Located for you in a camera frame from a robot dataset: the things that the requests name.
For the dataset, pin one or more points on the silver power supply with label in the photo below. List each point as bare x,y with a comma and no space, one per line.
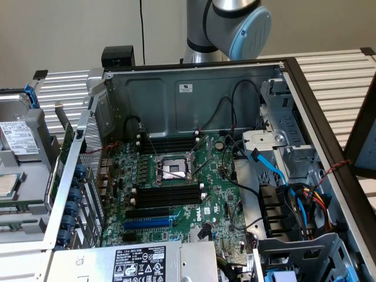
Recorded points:
97,261

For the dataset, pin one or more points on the round coin cell battery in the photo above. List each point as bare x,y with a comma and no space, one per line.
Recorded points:
219,144

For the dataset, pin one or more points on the long black expansion slot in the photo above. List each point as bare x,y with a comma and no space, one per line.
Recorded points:
147,213

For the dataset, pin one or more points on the black fan shroud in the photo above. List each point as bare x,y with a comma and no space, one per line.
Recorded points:
273,205

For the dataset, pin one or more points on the grey parts rack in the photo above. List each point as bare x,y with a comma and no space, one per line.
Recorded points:
32,182

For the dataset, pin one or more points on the grey drive cage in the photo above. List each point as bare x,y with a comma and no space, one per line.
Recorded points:
293,249

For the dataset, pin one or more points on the dark case side panel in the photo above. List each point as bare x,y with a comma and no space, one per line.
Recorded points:
365,147

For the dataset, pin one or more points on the short black expansion slot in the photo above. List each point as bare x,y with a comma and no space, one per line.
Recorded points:
130,238

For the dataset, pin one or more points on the silver socket cover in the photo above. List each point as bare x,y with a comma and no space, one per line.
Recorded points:
208,138

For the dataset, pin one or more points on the black table end cap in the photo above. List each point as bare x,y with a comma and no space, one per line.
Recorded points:
40,74
367,51

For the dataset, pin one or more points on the blue expansion slot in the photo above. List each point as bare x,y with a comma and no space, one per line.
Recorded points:
147,224

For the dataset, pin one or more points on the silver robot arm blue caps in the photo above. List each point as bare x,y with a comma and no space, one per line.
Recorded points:
223,23

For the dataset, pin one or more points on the silver metal bracket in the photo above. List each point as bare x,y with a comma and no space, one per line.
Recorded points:
261,138

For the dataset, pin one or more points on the open grey PC case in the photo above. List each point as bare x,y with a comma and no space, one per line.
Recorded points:
164,97

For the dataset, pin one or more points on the silver CPU green edge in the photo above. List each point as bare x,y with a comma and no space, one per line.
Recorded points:
8,185

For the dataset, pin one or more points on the CPU socket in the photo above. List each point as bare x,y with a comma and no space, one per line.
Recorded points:
173,170

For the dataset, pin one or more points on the green graphics card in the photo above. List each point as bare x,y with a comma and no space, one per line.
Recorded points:
67,138

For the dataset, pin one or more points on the black box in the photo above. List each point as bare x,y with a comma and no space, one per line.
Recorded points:
117,54

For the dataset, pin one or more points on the green motherboard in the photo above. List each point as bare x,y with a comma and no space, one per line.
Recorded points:
217,182

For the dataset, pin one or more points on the silver hard disk white label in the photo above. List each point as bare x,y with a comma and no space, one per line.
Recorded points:
17,138

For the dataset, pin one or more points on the thin metal locking lever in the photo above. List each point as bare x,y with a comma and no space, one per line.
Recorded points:
152,144
205,168

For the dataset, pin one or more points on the silver disk bay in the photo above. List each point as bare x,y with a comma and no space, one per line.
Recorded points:
293,126

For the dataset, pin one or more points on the blue slot retention clip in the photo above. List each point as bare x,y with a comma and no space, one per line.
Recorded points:
68,222
75,195
64,237
80,171
71,208

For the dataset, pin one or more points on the small silver heat sink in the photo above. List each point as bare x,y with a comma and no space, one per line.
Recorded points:
194,233

